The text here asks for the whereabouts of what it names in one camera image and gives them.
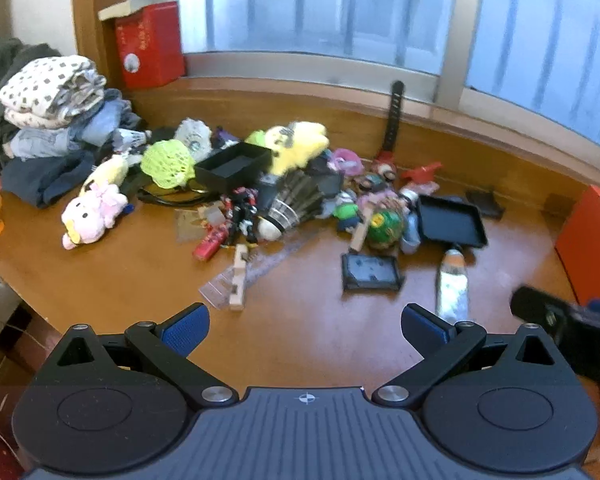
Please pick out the green turtle shell toy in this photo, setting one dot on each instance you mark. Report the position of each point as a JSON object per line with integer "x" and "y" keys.
{"x": 385, "y": 230}

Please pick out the black plastic stand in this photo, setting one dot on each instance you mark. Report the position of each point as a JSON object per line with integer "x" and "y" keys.
{"x": 485, "y": 202}

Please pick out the dark green cloth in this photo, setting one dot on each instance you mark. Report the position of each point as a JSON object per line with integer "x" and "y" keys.
{"x": 5, "y": 65}

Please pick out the window with metal frame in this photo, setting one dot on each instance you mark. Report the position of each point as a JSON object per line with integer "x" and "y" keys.
{"x": 460, "y": 35}

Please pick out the purple toy piece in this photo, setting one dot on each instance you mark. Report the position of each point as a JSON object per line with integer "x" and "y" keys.
{"x": 226, "y": 137}

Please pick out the brown green toy car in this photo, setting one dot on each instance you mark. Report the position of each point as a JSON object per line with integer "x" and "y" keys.
{"x": 375, "y": 182}

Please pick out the red gift box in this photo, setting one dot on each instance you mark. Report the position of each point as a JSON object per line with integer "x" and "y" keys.
{"x": 150, "y": 50}

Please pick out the wooden desk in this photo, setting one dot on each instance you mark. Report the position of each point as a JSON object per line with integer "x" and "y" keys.
{"x": 305, "y": 340}

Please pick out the clear plastic ruler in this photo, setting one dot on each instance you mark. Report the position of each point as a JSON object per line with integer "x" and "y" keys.
{"x": 275, "y": 262}

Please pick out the green foam net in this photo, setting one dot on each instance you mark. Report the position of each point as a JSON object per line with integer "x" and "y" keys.
{"x": 167, "y": 162}

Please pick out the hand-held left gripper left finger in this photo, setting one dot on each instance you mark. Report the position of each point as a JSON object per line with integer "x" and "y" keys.
{"x": 187, "y": 327}

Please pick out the black phone case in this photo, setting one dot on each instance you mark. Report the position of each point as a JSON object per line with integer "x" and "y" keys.
{"x": 371, "y": 272}

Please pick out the polka dot folded cloth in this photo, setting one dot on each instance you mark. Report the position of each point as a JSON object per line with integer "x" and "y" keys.
{"x": 50, "y": 87}

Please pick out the pink plush toy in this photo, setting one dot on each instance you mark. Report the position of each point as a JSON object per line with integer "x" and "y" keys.
{"x": 92, "y": 215}

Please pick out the black shuttlecock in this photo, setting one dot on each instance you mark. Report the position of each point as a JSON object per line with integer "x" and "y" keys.
{"x": 292, "y": 200}

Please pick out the pink plastic cup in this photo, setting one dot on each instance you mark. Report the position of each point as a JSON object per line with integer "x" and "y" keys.
{"x": 347, "y": 160}

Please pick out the pale yellow plush toy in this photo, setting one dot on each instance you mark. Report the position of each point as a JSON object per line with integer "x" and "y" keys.
{"x": 107, "y": 172}

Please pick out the folded denim clothes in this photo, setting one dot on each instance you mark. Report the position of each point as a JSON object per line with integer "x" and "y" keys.
{"x": 90, "y": 127}

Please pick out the notched wooden block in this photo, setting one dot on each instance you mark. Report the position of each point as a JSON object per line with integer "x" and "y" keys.
{"x": 360, "y": 235}
{"x": 239, "y": 280}

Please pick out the beige flat box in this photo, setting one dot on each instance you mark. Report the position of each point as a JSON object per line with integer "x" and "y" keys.
{"x": 130, "y": 6}

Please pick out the orange box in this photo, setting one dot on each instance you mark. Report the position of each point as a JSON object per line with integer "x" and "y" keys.
{"x": 592, "y": 245}

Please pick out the red cap white tube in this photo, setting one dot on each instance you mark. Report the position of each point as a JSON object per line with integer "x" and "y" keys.
{"x": 420, "y": 172}

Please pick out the white lace pouch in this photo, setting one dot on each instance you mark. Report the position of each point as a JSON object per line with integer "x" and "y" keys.
{"x": 192, "y": 135}

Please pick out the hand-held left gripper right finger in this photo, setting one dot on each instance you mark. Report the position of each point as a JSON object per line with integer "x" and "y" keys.
{"x": 422, "y": 327}

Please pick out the green head figure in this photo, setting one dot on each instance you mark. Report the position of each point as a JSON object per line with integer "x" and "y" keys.
{"x": 347, "y": 215}

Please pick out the open black box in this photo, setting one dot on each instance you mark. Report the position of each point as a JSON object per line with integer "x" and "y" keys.
{"x": 230, "y": 165}

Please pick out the lime green box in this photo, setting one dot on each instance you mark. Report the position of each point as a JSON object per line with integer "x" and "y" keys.
{"x": 255, "y": 136}

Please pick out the red black robot figure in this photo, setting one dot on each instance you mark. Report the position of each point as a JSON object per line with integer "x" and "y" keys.
{"x": 242, "y": 212}

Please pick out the blue white figurine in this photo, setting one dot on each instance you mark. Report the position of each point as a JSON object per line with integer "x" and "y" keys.
{"x": 411, "y": 232}

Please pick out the dark navy folded cloth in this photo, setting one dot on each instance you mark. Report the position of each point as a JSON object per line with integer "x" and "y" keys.
{"x": 45, "y": 177}

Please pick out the pink cylinder toy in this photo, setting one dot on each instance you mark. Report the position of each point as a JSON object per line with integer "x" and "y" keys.
{"x": 369, "y": 202}

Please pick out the red round toy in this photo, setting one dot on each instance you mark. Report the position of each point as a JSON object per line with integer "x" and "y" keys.
{"x": 386, "y": 157}

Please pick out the black plastic tray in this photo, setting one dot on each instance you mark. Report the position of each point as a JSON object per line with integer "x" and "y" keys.
{"x": 450, "y": 222}

